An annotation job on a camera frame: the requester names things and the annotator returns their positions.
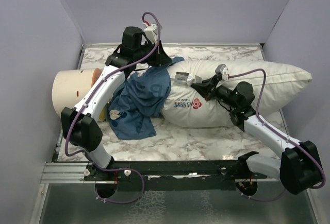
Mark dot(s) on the aluminium frame rail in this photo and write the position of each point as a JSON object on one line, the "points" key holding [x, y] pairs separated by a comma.
{"points": [[63, 173]]}

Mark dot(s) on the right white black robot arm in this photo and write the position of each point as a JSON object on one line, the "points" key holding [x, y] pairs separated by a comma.
{"points": [[298, 166]]}

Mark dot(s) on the blue lettered pillowcase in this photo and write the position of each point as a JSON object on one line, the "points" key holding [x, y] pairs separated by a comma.
{"points": [[139, 98]]}

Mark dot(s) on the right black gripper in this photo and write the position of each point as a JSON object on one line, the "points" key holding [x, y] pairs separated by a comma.
{"points": [[208, 89]]}

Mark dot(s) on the white pillow with red logo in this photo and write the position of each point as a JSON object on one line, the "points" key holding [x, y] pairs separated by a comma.
{"points": [[265, 86]]}

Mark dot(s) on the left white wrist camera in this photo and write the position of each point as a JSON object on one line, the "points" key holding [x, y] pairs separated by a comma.
{"points": [[151, 31]]}

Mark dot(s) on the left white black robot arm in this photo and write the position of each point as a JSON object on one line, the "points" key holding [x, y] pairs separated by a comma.
{"points": [[79, 123]]}

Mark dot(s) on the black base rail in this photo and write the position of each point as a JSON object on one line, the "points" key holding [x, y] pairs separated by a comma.
{"points": [[135, 176]]}

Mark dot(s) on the cream cylinder with orange lid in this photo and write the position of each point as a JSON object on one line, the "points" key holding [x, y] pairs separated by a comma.
{"points": [[70, 87]]}

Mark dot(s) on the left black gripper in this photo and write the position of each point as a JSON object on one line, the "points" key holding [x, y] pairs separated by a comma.
{"points": [[161, 58]]}

